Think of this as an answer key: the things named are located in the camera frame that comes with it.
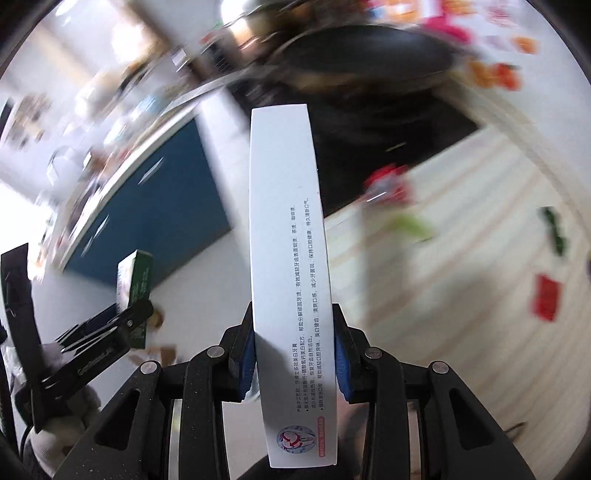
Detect colourful wall stickers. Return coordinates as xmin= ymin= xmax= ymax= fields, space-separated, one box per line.
xmin=363 ymin=1 xmax=541 ymax=91

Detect green white medicine box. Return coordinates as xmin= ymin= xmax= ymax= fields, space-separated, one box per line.
xmin=115 ymin=249 xmax=154 ymax=350

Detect pink striped counter cloth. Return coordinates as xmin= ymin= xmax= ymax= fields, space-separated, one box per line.
xmin=325 ymin=126 xmax=590 ymax=478

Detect black gas stove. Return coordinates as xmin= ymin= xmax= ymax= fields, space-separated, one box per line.
xmin=228 ymin=81 xmax=479 ymax=216

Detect green crumpled wrapper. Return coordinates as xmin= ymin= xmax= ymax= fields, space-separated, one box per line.
xmin=540 ymin=206 xmax=568 ymax=258

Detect white toothpaste box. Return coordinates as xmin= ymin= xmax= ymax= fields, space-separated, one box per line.
xmin=249 ymin=104 xmax=338 ymax=468

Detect small red snack packet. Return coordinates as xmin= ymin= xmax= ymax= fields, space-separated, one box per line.
xmin=363 ymin=164 xmax=415 ymax=206

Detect black frying wok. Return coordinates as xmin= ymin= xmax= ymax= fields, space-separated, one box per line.
xmin=161 ymin=22 xmax=463 ymax=116

